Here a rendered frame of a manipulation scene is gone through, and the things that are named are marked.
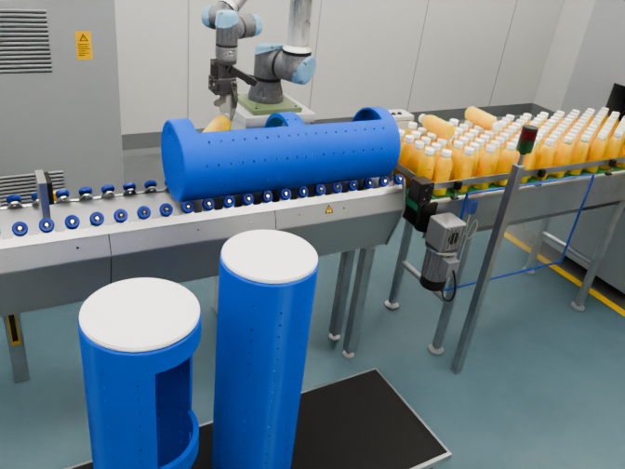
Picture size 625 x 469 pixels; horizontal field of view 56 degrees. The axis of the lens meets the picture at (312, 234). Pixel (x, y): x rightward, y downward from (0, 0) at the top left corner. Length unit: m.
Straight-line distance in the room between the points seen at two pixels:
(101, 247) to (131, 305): 0.58
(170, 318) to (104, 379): 0.20
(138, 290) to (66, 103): 2.04
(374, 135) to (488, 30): 4.40
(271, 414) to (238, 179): 0.79
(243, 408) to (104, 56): 2.14
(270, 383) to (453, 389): 1.33
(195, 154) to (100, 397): 0.86
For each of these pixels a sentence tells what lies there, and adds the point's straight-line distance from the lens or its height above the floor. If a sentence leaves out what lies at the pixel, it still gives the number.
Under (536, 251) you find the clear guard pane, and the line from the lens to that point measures 3.09.
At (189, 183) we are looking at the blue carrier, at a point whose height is 1.07.
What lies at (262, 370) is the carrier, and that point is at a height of 0.72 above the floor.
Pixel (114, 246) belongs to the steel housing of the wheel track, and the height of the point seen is 0.87.
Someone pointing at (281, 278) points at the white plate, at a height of 1.04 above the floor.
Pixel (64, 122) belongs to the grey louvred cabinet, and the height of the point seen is 0.75.
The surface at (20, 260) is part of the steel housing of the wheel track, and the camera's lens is 2.03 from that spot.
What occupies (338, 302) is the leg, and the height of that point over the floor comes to 0.24.
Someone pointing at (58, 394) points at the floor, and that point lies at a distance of 2.80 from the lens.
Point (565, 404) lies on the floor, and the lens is 3.13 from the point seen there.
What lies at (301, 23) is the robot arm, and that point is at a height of 1.51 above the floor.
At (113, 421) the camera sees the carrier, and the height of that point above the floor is 0.81.
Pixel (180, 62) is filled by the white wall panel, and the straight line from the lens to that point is 4.91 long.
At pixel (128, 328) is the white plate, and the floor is 1.04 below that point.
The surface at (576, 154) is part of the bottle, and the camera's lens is 3.14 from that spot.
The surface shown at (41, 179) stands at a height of 1.08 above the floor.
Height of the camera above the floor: 1.93
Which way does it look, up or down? 30 degrees down
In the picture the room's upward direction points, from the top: 7 degrees clockwise
